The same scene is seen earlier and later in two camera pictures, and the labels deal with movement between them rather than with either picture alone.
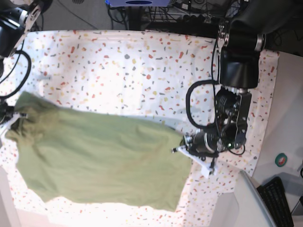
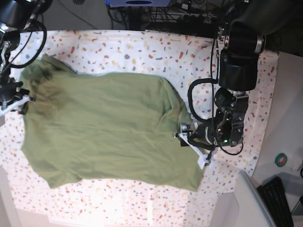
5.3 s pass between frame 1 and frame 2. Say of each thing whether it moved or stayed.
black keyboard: stayed
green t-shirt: moved
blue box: stayed
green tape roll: stayed
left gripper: moved
